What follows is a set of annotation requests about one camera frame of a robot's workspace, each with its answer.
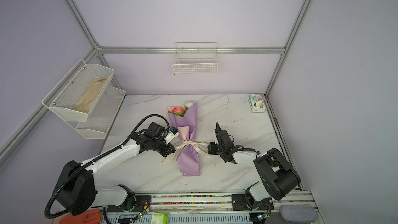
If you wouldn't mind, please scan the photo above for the cream printed ribbon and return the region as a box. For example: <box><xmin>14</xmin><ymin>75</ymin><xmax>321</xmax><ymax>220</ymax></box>
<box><xmin>159</xmin><ymin>141</ymin><xmax>209</xmax><ymax>166</ymax></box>

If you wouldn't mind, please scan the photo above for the pink purple wrapping paper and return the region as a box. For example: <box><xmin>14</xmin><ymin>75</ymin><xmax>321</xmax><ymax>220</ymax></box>
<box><xmin>168</xmin><ymin>101</ymin><xmax>201</xmax><ymax>176</ymax></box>

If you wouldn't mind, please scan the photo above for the white blue fake rose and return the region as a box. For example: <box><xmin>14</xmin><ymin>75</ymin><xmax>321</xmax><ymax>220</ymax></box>
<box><xmin>184</xmin><ymin>101</ymin><xmax>195</xmax><ymax>108</ymax></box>

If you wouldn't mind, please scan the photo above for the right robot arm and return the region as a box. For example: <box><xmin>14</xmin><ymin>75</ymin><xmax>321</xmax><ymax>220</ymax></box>
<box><xmin>208</xmin><ymin>123</ymin><xmax>301</xmax><ymax>211</ymax></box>

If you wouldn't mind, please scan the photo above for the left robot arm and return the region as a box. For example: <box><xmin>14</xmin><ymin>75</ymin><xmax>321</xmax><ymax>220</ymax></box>
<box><xmin>44</xmin><ymin>115</ymin><xmax>179</xmax><ymax>219</ymax></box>

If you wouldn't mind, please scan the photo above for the tissue pack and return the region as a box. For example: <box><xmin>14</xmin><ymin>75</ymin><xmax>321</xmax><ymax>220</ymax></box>
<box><xmin>249</xmin><ymin>94</ymin><xmax>266</xmax><ymax>113</ymax></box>

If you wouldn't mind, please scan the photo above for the lower white mesh shelf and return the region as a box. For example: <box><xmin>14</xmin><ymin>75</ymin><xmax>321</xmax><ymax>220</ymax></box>
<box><xmin>75</xmin><ymin>86</ymin><xmax>125</xmax><ymax>140</ymax></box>

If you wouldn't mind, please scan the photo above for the white mesh shelf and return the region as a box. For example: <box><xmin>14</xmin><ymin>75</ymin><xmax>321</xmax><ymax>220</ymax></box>
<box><xmin>41</xmin><ymin>59</ymin><xmax>114</xmax><ymax>122</ymax></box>
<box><xmin>75</xmin><ymin>86</ymin><xmax>125</xmax><ymax>140</ymax></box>

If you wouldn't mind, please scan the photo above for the beige cloth in shelf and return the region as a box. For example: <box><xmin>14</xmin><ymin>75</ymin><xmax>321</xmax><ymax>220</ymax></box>
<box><xmin>73</xmin><ymin>76</ymin><xmax>109</xmax><ymax>114</ymax></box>

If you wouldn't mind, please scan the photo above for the upper white mesh shelf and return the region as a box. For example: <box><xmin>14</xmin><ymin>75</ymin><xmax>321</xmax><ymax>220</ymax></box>
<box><xmin>41</xmin><ymin>59</ymin><xmax>114</xmax><ymax>122</ymax></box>

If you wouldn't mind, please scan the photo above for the green label box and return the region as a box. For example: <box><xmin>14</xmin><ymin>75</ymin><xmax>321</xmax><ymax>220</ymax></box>
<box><xmin>150</xmin><ymin>213</ymin><xmax>169</xmax><ymax>224</ymax></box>

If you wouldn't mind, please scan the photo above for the orange rubber glove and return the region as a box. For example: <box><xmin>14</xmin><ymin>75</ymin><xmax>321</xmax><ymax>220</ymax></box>
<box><xmin>59</xmin><ymin>209</ymin><xmax>102</xmax><ymax>224</ymax></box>

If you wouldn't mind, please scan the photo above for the grey sponge pad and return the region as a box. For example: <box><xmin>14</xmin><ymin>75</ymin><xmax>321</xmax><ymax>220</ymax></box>
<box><xmin>280</xmin><ymin>205</ymin><xmax>318</xmax><ymax>223</ymax></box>

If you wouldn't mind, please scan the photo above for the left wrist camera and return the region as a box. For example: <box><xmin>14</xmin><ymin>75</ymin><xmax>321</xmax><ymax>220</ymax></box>
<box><xmin>164</xmin><ymin>127</ymin><xmax>179</xmax><ymax>144</ymax></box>

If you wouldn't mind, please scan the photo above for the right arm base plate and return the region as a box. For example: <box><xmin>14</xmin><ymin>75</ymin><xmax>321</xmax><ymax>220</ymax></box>
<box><xmin>231</xmin><ymin>194</ymin><xmax>274</xmax><ymax>211</ymax></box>

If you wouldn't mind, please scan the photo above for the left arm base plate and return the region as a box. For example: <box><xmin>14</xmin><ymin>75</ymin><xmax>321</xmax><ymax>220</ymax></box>
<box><xmin>107</xmin><ymin>195</ymin><xmax>152</xmax><ymax>213</ymax></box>

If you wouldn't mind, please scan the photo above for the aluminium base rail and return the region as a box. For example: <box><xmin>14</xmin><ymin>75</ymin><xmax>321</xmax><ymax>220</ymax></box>
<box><xmin>100</xmin><ymin>190</ymin><xmax>324</xmax><ymax>224</ymax></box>

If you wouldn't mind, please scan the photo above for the white wire wall basket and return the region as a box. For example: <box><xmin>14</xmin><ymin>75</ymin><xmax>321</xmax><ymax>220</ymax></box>
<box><xmin>172</xmin><ymin>42</ymin><xmax>219</xmax><ymax>76</ymax></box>

